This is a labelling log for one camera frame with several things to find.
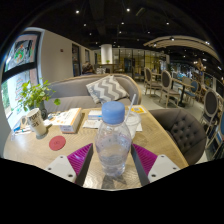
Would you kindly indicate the clear blue-capped water bottle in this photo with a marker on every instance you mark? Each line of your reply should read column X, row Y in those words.
column 113, row 146

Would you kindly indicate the yellow table sticker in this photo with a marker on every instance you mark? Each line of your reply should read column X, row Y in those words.
column 138, row 109

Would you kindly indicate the dark tufted armchair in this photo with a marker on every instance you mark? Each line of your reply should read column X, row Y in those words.
column 180, row 133

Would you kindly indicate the green potted plant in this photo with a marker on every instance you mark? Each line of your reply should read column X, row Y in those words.
column 33, row 95

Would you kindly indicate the grey curved sofa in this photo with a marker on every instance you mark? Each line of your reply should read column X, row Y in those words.
column 71, row 91

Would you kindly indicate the person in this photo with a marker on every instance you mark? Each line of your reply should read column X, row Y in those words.
column 88, row 68

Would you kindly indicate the group of ceiling lights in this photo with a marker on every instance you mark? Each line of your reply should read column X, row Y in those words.
column 77, row 11

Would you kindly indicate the group of dining chairs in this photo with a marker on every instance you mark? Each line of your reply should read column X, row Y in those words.
column 166, row 85

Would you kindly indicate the grey zigzag cushion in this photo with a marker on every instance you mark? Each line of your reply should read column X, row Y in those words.
column 106, row 89

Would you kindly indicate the white orange carton box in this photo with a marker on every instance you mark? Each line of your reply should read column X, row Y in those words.
column 68, row 120

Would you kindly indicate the white printed mug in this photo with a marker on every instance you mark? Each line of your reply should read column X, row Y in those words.
column 35, row 121

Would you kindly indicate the flat round red coaster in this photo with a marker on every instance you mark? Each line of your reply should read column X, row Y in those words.
column 57, row 143

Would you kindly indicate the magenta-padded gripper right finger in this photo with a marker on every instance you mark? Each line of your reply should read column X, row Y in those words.
column 145, row 159

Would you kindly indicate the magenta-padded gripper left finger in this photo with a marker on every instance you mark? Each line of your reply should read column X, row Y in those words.
column 80, row 160

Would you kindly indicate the small white blue box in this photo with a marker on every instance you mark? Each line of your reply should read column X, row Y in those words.
column 95, row 115

